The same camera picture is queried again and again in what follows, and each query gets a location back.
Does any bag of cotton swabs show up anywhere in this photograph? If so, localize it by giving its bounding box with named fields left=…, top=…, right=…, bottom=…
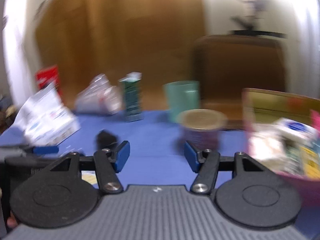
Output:
left=248, top=131, right=286, bottom=167

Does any pink macaron biscuit tin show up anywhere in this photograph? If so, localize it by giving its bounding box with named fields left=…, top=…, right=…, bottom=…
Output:
left=242, top=88, right=319, bottom=206

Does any white wet wipes pack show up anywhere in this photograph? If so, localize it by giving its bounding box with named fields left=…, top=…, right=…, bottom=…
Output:
left=272, top=118, right=318, bottom=145

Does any yellow card packet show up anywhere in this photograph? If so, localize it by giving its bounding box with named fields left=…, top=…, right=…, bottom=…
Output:
left=299, top=145, right=320, bottom=179

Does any black round lid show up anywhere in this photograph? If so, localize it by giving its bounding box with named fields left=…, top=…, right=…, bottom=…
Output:
left=95, top=129, right=118, bottom=150

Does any white tissue pack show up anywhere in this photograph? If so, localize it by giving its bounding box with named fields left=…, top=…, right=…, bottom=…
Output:
left=13, top=83, right=80, bottom=146

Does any paper snack cup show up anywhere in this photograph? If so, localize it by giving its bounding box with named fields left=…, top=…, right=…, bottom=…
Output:
left=177, top=109, right=228, bottom=150

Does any blue patterned tablecloth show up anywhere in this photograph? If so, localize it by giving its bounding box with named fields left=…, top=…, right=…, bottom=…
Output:
left=1, top=111, right=319, bottom=239

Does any bagged paper cups stack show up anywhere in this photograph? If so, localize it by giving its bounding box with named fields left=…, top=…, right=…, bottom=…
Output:
left=75, top=74, right=122, bottom=115

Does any mint green mug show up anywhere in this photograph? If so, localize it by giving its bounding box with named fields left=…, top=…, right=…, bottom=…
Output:
left=163, top=80, right=200, bottom=122

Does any green drink carton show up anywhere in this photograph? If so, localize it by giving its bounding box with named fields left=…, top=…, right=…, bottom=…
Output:
left=119, top=72, right=142, bottom=122

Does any red snack box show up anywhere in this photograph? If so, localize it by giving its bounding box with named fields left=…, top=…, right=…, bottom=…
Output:
left=35, top=65, right=61, bottom=95

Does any wooden panel board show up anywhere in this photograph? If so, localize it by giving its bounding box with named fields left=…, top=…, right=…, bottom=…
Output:
left=35, top=0, right=205, bottom=110

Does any white power strip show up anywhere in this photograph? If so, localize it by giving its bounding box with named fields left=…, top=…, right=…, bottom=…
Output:
left=231, top=0, right=268, bottom=30

